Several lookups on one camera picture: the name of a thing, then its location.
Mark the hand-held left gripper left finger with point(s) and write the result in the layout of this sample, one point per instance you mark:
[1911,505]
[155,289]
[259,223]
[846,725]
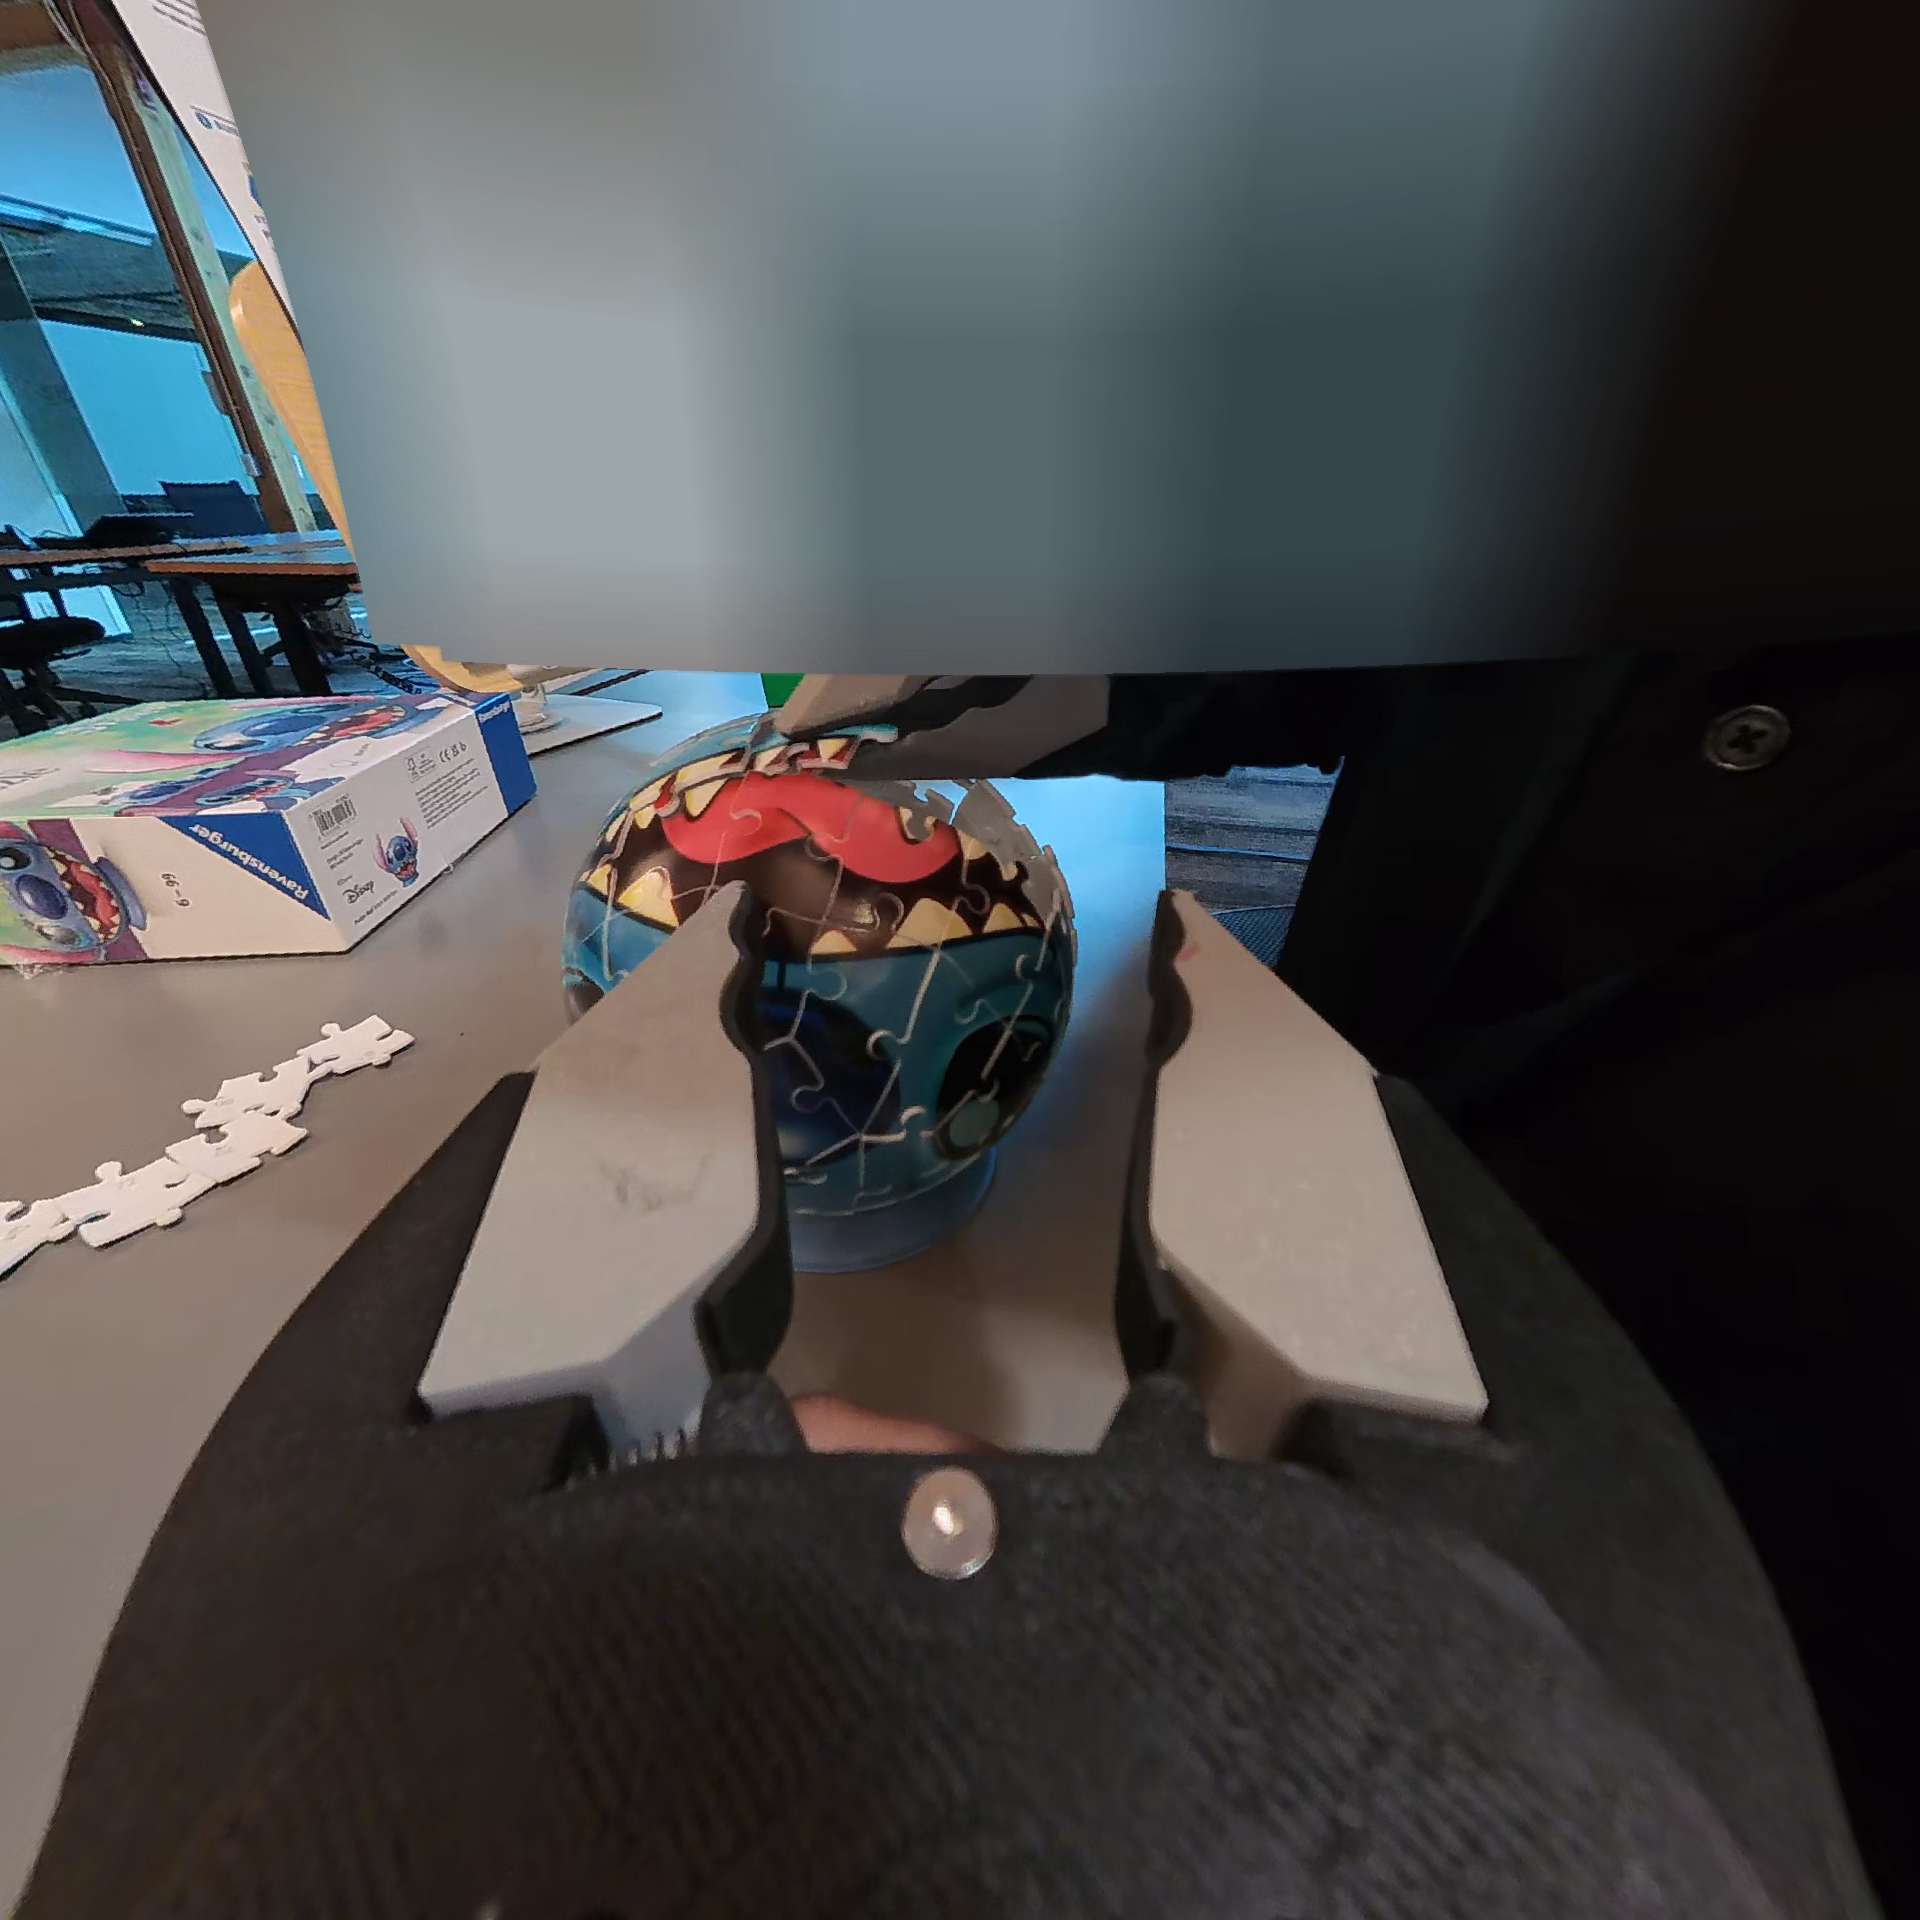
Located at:
[635,1151]

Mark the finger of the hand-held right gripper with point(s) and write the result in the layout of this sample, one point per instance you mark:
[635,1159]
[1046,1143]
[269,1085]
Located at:
[842,698]
[1040,729]

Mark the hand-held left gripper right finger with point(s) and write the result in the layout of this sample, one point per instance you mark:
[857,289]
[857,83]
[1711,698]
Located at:
[1287,1187]

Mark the blue cartoon puzzle ball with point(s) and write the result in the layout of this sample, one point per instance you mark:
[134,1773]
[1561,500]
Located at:
[842,840]

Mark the blue translucent ball stand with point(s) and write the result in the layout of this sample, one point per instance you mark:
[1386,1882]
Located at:
[900,1224]

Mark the row of white puzzle pieces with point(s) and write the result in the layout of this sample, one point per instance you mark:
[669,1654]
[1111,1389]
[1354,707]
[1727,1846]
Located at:
[241,1126]

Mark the printed puzzle box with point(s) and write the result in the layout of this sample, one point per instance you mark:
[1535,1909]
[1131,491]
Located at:
[231,779]

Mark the small green object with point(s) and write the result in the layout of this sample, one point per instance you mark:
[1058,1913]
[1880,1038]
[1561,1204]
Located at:
[780,689]

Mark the white flat stand base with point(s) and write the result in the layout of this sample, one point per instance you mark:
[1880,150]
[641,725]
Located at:
[600,719]

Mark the person's dark jacket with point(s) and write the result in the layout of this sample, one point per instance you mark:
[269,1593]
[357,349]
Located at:
[1574,929]

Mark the wooden desk with black legs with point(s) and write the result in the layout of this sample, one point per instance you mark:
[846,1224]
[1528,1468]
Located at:
[256,567]
[79,557]

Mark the black office chair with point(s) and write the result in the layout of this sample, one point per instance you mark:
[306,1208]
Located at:
[35,641]

